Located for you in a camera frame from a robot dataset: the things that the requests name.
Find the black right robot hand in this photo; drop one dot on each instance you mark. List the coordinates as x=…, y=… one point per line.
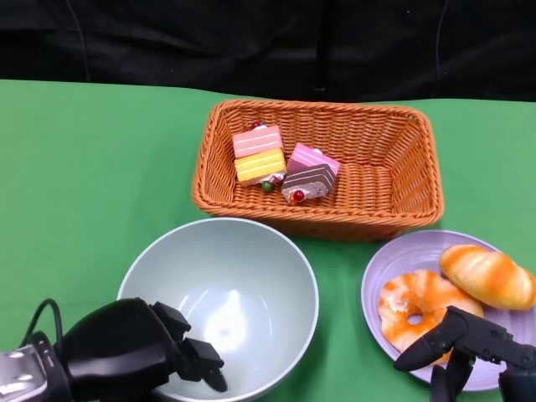
x=486, y=339

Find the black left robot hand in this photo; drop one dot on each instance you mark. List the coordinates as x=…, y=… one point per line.
x=117, y=347

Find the oblong orange bread loaf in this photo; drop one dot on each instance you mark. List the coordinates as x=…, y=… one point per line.
x=486, y=276

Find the pale green bowl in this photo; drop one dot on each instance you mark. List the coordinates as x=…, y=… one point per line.
x=234, y=272

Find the yellow cake slice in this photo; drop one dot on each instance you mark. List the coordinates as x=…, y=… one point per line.
x=259, y=166

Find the chocolate brown cake slice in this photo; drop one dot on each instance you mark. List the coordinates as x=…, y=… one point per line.
x=310, y=182

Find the salmon pink cake slice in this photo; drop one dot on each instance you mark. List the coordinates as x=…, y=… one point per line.
x=257, y=141

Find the magenta pink cake slice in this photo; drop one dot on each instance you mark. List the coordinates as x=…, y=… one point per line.
x=312, y=158

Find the lavender plate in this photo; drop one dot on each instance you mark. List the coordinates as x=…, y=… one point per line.
x=389, y=259

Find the orange wicker basket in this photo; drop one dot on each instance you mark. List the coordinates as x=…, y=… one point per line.
x=377, y=188

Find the green tablecloth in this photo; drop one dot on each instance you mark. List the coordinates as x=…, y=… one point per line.
x=84, y=167

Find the black backdrop curtain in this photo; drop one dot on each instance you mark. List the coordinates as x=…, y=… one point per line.
x=167, y=37

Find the black vertical pole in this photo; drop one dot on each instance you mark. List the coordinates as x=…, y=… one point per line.
x=322, y=42

